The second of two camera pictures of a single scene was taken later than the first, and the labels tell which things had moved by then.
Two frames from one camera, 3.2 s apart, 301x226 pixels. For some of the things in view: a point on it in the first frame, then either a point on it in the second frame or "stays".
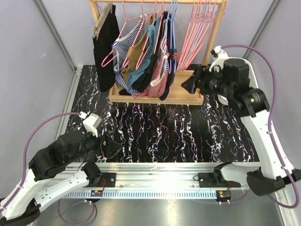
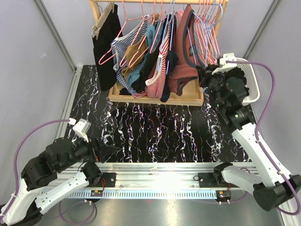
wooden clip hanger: [102, 19] stays
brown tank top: [134, 53] stays
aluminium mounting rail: [163, 180] stays
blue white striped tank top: [121, 49] stays
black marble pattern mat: [215, 132] stays
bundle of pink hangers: [201, 14] → [206, 37]
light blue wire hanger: [171, 59] → [206, 28]
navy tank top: [173, 62] stays
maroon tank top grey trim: [175, 54] → [186, 68]
